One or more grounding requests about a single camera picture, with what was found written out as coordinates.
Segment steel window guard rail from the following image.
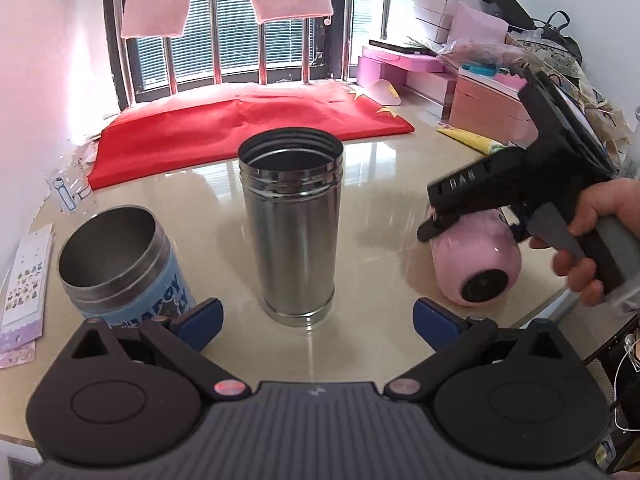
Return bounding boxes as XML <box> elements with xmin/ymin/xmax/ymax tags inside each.
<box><xmin>109</xmin><ymin>0</ymin><xmax>501</xmax><ymax>109</ymax></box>

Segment pink plastic bag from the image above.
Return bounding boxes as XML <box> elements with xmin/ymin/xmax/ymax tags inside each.
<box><xmin>437</xmin><ymin>39</ymin><xmax>526</xmax><ymax>68</ymax></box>

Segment stacked white boxes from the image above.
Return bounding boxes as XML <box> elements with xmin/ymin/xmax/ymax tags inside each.
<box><xmin>408</xmin><ymin>0</ymin><xmax>509</xmax><ymax>47</ymax></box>

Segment pink shell shaped object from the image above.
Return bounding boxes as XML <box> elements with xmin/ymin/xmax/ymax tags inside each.
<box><xmin>366</xmin><ymin>79</ymin><xmax>401</xmax><ymax>106</ymax></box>

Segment purple sticker sheet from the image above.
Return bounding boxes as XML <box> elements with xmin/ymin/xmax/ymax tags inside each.
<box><xmin>1</xmin><ymin>224</ymin><xmax>54</xmax><ymax>370</ymax></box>

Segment red flag cloth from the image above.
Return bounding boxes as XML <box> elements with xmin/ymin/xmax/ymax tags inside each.
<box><xmin>88</xmin><ymin>79</ymin><xmax>413</xmax><ymax>191</ymax></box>

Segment yellow cream tube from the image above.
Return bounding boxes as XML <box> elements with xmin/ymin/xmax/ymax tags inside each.
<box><xmin>436</xmin><ymin>124</ymin><xmax>506</xmax><ymax>155</ymax></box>

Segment tall stainless steel cup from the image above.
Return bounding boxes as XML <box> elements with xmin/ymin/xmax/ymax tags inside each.
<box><xmin>238</xmin><ymin>127</ymin><xmax>344</xmax><ymax>328</ymax></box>

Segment pink desk shelf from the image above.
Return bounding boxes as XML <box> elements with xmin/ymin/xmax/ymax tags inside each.
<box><xmin>356</xmin><ymin>44</ymin><xmax>457</xmax><ymax>119</ymax></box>

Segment black flat device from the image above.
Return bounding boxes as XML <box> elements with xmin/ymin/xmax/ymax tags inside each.
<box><xmin>369</xmin><ymin>39</ymin><xmax>436</xmax><ymax>56</ymax></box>

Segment blue cartoon steel cup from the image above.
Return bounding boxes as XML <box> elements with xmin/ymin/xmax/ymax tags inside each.
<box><xmin>58</xmin><ymin>205</ymin><xmax>196</xmax><ymax>326</ymax></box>

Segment floral patterned bag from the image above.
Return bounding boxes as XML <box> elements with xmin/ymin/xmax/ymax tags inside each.
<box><xmin>508</xmin><ymin>25</ymin><xmax>630</xmax><ymax>168</ymax></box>

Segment pink storage box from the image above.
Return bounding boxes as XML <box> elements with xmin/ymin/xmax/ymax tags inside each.
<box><xmin>448</xmin><ymin>68</ymin><xmax>538</xmax><ymax>148</ymax></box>

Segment person's right hand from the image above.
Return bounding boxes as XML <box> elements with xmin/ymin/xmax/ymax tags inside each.
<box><xmin>551</xmin><ymin>178</ymin><xmax>639</xmax><ymax>307</ymax></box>

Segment pink cup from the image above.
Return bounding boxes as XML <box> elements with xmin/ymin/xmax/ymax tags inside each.
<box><xmin>431</xmin><ymin>209</ymin><xmax>522</xmax><ymax>307</ymax></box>

